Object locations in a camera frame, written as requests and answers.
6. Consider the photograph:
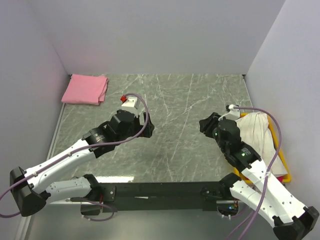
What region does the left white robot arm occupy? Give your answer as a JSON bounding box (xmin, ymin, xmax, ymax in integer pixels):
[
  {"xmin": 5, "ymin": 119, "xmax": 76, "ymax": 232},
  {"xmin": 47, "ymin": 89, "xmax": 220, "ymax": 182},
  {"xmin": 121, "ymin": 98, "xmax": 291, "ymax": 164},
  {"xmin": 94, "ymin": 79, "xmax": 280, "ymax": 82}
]
[{"xmin": 9, "ymin": 109, "xmax": 155, "ymax": 217}]

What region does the yellow plastic bin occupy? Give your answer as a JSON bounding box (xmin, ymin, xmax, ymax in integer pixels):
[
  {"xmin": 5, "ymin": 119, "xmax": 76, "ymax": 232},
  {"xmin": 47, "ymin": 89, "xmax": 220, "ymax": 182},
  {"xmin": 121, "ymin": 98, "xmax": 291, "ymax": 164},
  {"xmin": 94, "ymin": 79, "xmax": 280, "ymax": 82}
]
[{"xmin": 240, "ymin": 113, "xmax": 292, "ymax": 184}]

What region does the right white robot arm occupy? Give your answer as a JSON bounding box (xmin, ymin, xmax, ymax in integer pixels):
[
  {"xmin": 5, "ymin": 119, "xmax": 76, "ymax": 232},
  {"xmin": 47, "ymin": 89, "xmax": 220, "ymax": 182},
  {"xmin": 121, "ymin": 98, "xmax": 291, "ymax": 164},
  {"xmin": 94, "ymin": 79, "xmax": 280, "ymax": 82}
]
[{"xmin": 199, "ymin": 112, "xmax": 320, "ymax": 240}]

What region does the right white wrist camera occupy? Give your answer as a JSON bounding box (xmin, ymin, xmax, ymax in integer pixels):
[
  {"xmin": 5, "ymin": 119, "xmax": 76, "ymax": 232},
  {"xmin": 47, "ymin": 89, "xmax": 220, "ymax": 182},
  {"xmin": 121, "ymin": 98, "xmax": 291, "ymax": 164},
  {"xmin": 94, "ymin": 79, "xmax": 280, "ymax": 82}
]
[{"xmin": 218, "ymin": 104, "xmax": 241, "ymax": 121}]

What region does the black base bar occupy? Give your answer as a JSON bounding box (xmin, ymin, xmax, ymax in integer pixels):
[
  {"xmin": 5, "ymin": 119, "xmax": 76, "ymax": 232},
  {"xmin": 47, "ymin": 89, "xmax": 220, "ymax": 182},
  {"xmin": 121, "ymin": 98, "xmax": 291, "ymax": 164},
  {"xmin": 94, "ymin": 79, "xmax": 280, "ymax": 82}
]
[{"xmin": 80, "ymin": 181, "xmax": 242, "ymax": 216}]

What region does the white t shirt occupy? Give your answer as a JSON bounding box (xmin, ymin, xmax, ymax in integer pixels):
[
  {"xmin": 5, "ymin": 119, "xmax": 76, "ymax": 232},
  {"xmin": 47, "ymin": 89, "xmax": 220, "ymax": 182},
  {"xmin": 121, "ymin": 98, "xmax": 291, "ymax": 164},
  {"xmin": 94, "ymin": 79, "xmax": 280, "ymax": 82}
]
[{"xmin": 236, "ymin": 112, "xmax": 276, "ymax": 166}]

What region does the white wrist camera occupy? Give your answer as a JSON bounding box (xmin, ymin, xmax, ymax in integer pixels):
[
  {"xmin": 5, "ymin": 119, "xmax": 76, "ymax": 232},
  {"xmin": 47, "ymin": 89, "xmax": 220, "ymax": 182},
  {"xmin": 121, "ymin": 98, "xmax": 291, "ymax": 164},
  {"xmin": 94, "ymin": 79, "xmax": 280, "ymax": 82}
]
[
  {"xmin": 218, "ymin": 104, "xmax": 241, "ymax": 121},
  {"xmin": 120, "ymin": 95, "xmax": 140, "ymax": 117}
]

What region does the folded pink t shirt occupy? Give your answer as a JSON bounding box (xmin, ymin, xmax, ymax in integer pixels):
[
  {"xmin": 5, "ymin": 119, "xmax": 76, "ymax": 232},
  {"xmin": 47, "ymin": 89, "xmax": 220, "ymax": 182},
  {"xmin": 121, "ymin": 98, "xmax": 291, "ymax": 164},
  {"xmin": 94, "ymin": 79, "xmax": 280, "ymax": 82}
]
[{"xmin": 61, "ymin": 74, "xmax": 108, "ymax": 106}]

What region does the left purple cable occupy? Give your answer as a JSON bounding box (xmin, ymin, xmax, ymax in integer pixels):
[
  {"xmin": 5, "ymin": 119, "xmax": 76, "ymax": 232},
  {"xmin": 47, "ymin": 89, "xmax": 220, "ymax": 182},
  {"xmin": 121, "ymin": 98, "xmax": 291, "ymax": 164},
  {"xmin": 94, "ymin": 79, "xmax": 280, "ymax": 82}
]
[{"xmin": 0, "ymin": 92, "xmax": 150, "ymax": 223}]

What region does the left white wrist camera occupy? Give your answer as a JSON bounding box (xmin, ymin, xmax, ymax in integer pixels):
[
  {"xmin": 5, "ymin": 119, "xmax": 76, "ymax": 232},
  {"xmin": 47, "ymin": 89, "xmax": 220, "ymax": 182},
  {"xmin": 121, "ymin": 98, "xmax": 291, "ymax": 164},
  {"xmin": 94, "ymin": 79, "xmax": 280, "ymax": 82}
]
[{"xmin": 120, "ymin": 95, "xmax": 140, "ymax": 117}]

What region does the magenta t shirt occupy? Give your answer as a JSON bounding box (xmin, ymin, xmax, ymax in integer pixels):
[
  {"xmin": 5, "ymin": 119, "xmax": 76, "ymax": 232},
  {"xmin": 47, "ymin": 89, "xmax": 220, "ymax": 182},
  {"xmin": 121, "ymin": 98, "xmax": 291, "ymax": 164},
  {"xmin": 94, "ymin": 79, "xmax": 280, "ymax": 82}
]
[{"xmin": 276, "ymin": 175, "xmax": 285, "ymax": 183}]

